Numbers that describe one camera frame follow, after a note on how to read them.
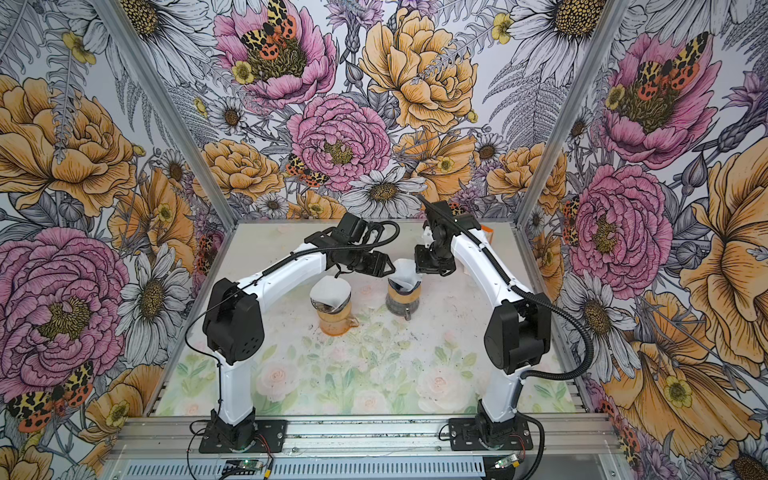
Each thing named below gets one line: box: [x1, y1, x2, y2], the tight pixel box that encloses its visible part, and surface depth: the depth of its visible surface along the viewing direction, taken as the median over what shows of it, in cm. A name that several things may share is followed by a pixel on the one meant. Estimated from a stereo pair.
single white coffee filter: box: [309, 275, 351, 312], surface depth 85 cm
